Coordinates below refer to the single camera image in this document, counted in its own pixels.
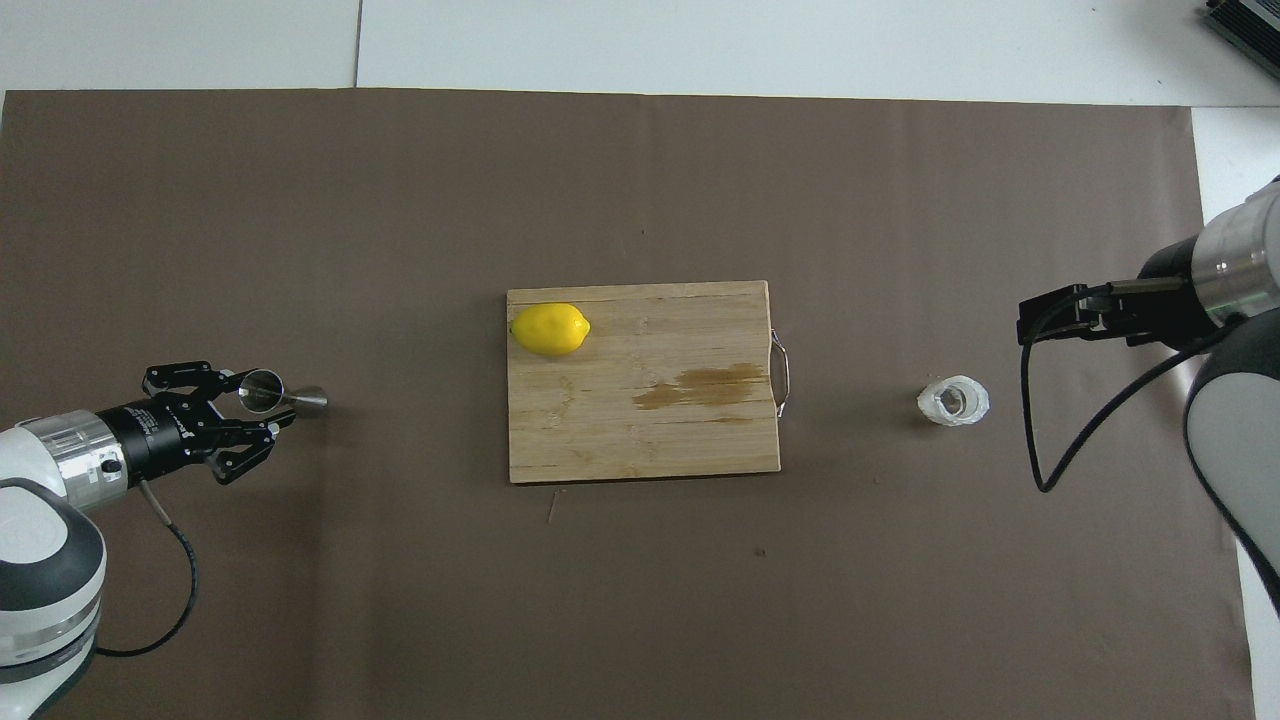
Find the steel double jigger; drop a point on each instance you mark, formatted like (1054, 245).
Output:
(262, 391)

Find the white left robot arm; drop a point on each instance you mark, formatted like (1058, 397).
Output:
(40, 560)

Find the yellow lemon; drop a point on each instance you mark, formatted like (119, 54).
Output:
(550, 330)

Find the brown paper table mat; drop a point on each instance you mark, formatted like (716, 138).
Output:
(400, 250)

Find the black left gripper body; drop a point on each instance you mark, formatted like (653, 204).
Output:
(155, 435)

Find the black ribbed device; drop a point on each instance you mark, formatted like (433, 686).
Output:
(1250, 20)

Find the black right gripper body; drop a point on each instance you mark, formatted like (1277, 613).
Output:
(1165, 300)

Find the clear faceted glass cup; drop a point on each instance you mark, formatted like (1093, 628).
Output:
(955, 402)

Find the wooden cutting board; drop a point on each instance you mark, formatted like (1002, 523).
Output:
(600, 430)

